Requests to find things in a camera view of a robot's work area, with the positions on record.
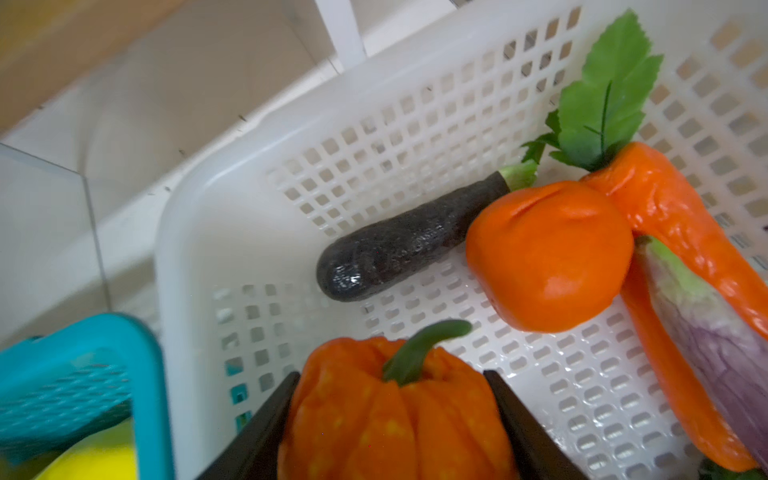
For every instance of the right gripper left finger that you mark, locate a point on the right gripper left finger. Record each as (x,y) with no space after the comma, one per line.
(253,454)

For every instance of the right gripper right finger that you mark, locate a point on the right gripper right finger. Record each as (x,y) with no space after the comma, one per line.
(537,455)

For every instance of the small orange pumpkin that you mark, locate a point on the small orange pumpkin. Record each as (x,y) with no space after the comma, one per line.
(394,409)

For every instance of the yellow lemon top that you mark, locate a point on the yellow lemon top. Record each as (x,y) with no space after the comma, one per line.
(107,454)

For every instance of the teal plastic basket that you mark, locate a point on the teal plastic basket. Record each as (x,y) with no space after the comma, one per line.
(57,390)

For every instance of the red tomato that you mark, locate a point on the red tomato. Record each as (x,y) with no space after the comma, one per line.
(550,258)

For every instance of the white plastic basket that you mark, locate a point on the white plastic basket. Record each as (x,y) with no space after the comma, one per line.
(239,239)

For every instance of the dark eggplant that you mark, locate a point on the dark eggplant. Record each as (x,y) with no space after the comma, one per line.
(382,254)

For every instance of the light purple eggplant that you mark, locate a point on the light purple eggplant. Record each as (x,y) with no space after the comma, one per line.
(726,355)

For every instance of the orange carrot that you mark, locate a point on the orange carrot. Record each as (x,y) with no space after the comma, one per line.
(593,129)

